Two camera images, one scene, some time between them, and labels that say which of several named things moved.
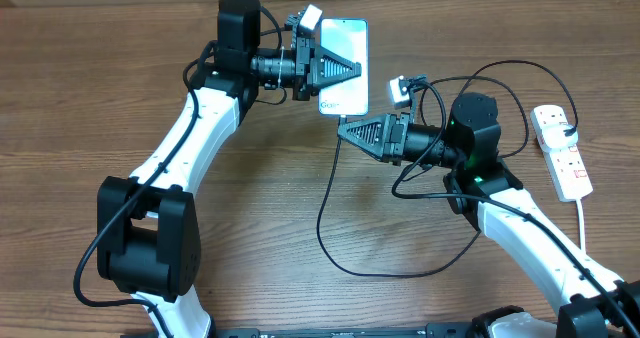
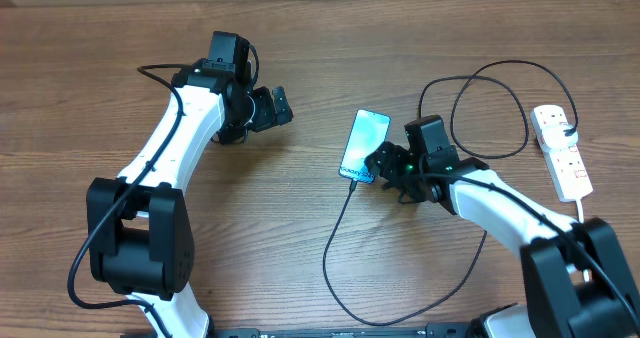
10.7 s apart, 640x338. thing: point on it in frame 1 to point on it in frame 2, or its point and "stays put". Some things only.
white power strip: x=566 y=167 stays put
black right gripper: x=387 y=143 to x=387 y=167
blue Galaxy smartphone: x=349 y=38 to x=368 y=130
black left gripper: x=323 y=58 to x=267 y=111
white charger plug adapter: x=555 y=137 stays put
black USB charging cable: x=436 y=270 to x=498 y=157
